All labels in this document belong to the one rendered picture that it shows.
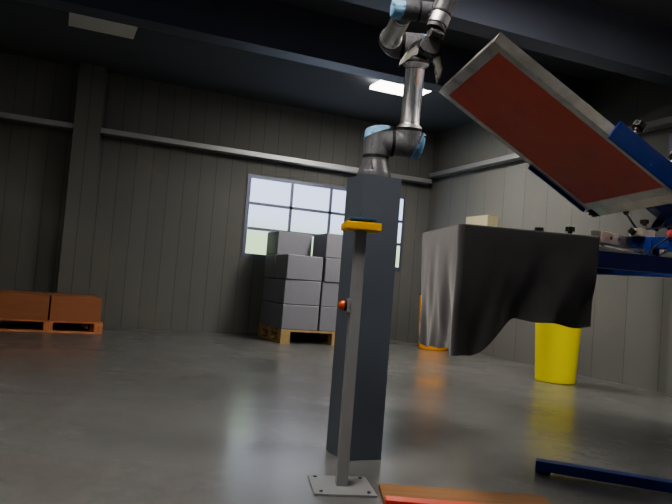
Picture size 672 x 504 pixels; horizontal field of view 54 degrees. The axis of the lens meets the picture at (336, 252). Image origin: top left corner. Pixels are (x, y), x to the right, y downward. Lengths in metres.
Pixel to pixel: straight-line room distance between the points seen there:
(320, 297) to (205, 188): 2.09
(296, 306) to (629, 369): 3.60
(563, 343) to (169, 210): 4.95
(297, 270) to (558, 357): 3.16
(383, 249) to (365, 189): 0.27
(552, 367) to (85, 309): 4.74
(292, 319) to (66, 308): 2.46
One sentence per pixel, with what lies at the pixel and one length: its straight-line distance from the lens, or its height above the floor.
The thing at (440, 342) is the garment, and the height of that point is 0.55.
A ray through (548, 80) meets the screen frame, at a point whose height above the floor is 1.42.
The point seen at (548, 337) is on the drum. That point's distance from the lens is 6.29.
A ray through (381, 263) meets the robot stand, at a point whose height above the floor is 0.83.
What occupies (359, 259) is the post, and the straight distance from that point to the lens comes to 2.40.
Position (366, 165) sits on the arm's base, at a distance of 2.88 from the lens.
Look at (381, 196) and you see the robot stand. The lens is 2.84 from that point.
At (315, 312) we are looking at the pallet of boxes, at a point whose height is 0.38.
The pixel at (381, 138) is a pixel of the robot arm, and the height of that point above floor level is 1.37.
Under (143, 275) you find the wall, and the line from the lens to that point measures 8.52.
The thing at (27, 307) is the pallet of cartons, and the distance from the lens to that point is 7.47.
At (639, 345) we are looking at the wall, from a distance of 6.81.
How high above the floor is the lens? 0.72
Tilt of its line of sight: 3 degrees up
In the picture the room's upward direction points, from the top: 5 degrees clockwise
